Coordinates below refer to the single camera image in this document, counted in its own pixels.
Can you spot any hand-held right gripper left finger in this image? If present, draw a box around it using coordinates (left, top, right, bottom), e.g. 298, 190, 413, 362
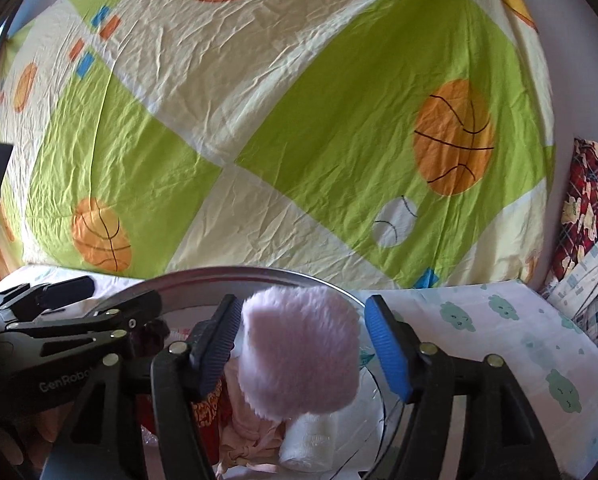
39, 294, 244, 480

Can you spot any pink fluffy plush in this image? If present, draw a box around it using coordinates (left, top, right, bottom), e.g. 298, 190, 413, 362
240, 284, 362, 420

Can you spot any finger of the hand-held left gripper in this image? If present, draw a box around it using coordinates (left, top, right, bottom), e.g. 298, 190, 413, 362
0, 276, 96, 317
6, 289, 163, 343

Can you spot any pink cloth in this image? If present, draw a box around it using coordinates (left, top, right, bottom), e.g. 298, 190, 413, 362
216, 355, 287, 476

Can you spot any basketball print sheet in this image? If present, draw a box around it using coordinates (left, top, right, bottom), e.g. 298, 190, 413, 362
0, 0, 557, 291

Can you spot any red printed cloth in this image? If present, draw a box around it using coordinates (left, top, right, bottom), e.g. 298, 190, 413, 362
191, 380, 227, 431

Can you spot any pink cloud print bed sheet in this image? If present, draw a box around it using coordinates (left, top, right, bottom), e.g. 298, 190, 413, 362
0, 265, 598, 480

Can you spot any white rolled towel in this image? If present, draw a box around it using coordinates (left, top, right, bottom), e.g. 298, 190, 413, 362
279, 407, 340, 473

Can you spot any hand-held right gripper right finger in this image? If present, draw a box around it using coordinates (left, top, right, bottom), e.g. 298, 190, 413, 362
364, 294, 562, 480

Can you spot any red plaid bear blanket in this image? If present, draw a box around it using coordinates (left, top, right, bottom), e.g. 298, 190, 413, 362
551, 137, 598, 286

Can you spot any blue plaid cloth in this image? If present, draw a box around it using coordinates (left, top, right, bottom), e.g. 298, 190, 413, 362
541, 232, 598, 366

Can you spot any round metal tin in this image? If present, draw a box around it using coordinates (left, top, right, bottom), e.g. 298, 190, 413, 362
91, 266, 414, 480

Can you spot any person's left hand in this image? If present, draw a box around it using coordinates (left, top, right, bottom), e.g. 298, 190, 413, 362
0, 405, 60, 468

